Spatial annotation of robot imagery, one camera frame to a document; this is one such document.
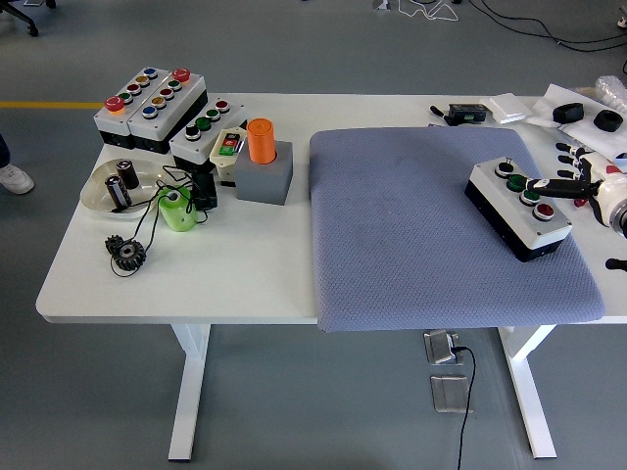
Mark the closed metal floor plate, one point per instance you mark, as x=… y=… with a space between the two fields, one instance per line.
x=448 y=394

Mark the person's shoe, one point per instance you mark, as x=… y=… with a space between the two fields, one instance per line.
x=17 y=178

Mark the black module green terminal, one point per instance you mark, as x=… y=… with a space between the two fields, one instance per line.
x=467 y=112

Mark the white table leg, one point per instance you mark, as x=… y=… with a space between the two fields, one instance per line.
x=188 y=391
x=529 y=391

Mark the person's leg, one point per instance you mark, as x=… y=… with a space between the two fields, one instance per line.
x=3 y=152

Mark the four-button control box with selector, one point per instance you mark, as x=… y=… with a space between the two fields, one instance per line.
x=196 y=145
x=534 y=230

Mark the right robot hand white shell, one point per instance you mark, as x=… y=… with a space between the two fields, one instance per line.
x=607 y=188

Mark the orange plastic cylinder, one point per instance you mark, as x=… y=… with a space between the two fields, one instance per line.
x=262 y=142

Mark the light green plastic cylinder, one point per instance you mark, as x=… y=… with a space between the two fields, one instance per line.
x=178 y=213

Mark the white flat box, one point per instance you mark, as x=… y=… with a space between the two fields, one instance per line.
x=507 y=108

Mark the grey-blue textured mat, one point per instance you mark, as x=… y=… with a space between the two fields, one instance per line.
x=401 y=220

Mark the bubble wrap roll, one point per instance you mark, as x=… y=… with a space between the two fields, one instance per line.
x=612 y=90

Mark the clear round dish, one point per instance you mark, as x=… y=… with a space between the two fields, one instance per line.
x=95 y=191

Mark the cream switch red green buttons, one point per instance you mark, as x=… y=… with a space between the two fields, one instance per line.
x=220 y=157

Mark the large black bevel gear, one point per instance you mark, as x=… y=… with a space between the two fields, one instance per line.
x=130 y=257

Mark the open metal floor socket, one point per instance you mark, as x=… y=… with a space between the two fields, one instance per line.
x=438 y=347

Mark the small black bevel gear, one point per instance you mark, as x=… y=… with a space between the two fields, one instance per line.
x=111 y=242

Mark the grey plastic block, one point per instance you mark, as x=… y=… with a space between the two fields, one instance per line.
x=262 y=183

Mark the black office chair base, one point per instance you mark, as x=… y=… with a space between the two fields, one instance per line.
x=22 y=17

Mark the dark brown capacitor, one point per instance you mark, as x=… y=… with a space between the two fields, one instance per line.
x=129 y=176
x=117 y=192

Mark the small red part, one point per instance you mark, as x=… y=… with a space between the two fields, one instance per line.
x=580 y=202

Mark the small black box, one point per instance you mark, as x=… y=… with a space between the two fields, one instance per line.
x=205 y=196

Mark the five-button box red mushroom button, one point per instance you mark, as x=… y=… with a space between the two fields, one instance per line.
x=157 y=125
x=110 y=120

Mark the black marker pen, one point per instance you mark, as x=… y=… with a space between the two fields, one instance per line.
x=438 y=112

